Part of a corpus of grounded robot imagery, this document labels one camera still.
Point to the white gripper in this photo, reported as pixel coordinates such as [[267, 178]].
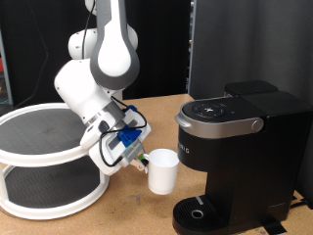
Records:
[[107, 156]]

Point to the white mug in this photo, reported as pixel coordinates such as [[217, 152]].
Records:
[[163, 173]]

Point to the black Keurig coffee machine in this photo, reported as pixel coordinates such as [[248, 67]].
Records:
[[247, 156]]

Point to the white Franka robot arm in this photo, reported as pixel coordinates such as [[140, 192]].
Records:
[[111, 49]]

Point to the white two-tier turntable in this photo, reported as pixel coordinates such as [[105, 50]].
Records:
[[49, 189]]

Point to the black curtain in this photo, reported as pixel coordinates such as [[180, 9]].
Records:
[[159, 58]]

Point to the black tape strip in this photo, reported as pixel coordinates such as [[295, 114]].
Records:
[[274, 226]]

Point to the grey curtain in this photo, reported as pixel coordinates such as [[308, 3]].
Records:
[[247, 39]]

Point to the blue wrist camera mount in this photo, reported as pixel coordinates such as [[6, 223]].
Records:
[[129, 137]]

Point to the metal frame post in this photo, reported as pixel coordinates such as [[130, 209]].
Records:
[[191, 45]]

